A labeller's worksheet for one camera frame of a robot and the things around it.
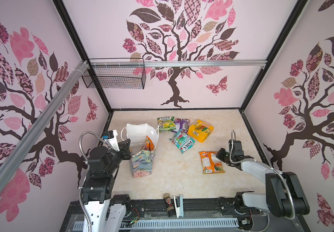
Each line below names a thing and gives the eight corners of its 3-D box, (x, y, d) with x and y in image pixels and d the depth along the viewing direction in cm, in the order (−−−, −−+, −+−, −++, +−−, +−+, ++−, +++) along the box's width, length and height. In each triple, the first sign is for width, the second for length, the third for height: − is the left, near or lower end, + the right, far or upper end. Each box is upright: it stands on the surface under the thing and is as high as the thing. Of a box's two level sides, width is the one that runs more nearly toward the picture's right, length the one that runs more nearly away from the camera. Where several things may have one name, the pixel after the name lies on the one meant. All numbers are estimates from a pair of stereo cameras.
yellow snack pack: (185, 134, 106) (186, 130, 102) (196, 122, 113) (197, 118, 109) (201, 144, 100) (202, 140, 96) (211, 131, 108) (212, 126, 103)
